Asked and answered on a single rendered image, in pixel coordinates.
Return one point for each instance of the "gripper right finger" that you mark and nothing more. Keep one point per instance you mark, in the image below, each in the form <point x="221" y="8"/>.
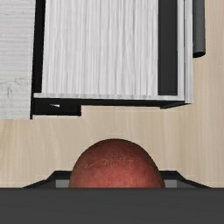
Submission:
<point x="172" y="178"/>

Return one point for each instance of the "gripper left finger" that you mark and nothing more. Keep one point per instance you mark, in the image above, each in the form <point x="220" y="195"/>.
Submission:
<point x="59" y="178"/>

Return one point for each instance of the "red peach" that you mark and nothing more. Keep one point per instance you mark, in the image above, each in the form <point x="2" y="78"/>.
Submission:
<point x="116" y="166"/>

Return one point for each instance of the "cabinet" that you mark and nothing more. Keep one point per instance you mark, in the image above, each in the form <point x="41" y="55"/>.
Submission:
<point x="16" y="58"/>

